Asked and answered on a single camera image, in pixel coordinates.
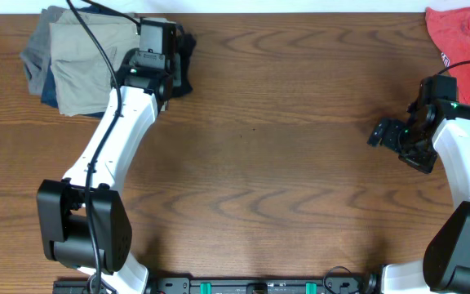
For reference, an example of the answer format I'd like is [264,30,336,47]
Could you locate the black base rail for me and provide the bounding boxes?
[52,265,373,294]

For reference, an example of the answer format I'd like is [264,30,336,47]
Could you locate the folded grey garment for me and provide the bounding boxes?
[20,6,65,96]

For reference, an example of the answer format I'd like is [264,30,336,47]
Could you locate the folded khaki pants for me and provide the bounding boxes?
[50,11,140,118]

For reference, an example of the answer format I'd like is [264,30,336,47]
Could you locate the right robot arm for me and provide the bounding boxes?
[368,99,470,293]

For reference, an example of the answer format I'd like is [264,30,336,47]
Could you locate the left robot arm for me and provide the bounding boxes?
[37,49,183,293]

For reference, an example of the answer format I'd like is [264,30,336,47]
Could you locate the black t-shirt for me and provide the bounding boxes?
[172,24,197,98]

